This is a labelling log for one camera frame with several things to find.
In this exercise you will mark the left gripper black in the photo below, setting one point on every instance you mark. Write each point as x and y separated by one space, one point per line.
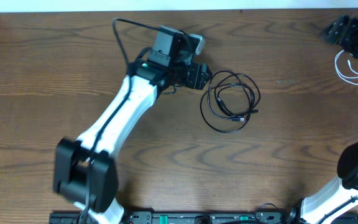
199 76

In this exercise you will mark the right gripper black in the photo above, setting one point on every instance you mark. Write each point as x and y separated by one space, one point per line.
335 30

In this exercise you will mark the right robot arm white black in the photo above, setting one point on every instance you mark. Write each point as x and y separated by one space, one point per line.
340 194

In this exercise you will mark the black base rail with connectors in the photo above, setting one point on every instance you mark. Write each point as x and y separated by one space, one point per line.
143 216

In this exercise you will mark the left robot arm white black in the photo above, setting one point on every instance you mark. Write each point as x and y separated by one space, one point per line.
85 169

